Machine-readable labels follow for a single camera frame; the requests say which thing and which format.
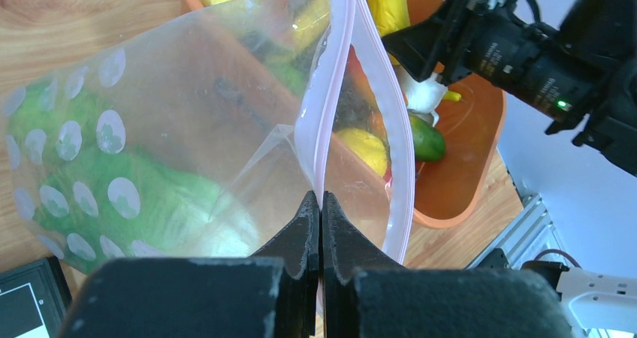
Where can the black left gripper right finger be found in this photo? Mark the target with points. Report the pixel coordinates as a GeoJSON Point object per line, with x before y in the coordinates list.
{"type": "Point", "coordinates": [368, 294]}

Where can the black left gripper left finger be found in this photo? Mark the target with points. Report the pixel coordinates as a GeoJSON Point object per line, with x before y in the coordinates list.
{"type": "Point", "coordinates": [271, 293]}

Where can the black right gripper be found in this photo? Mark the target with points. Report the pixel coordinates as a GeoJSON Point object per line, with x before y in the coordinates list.
{"type": "Point", "coordinates": [524, 59]}

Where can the orange plastic basket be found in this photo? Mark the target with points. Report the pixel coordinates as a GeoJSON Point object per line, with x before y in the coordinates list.
{"type": "Point", "coordinates": [447, 191]}

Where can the clear zip top bag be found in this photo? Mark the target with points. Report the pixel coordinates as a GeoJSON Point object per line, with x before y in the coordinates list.
{"type": "Point", "coordinates": [251, 94]}

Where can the green toy lettuce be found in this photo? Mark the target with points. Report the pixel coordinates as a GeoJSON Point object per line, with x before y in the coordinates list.
{"type": "Point", "coordinates": [90, 194]}

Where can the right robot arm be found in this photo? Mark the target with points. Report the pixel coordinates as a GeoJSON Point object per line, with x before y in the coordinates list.
{"type": "Point", "coordinates": [602, 35]}

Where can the yellow toy corn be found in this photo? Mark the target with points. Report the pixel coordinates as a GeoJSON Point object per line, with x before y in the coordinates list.
{"type": "Point", "coordinates": [389, 16]}

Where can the toy mango green orange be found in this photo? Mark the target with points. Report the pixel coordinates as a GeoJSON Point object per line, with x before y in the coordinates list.
{"type": "Point", "coordinates": [428, 142]}

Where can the yellow toy lemon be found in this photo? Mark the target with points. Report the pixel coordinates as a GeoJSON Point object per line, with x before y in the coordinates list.
{"type": "Point", "coordinates": [368, 147]}

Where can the black white checkerboard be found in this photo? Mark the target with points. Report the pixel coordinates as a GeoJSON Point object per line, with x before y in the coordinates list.
{"type": "Point", "coordinates": [34, 299]}

